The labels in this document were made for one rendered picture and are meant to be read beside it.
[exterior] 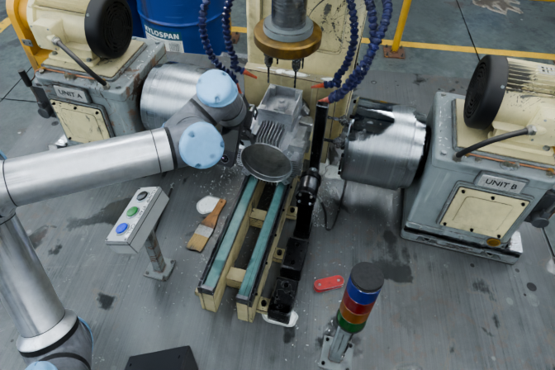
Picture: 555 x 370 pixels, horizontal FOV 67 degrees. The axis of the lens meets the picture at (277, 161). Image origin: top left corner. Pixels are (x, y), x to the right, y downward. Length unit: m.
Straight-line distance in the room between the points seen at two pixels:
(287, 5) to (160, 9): 1.73
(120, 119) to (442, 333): 1.09
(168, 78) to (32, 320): 0.71
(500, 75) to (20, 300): 1.10
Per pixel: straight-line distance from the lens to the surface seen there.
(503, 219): 1.27
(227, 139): 0.99
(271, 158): 1.31
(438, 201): 1.23
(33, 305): 0.96
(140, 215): 1.05
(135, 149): 0.71
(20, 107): 3.39
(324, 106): 1.03
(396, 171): 1.17
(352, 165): 1.17
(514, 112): 1.12
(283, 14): 1.08
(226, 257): 1.13
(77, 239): 1.41
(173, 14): 2.71
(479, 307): 1.34
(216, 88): 0.83
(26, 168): 0.73
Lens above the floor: 1.90
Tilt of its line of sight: 47 degrees down
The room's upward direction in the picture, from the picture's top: 2 degrees clockwise
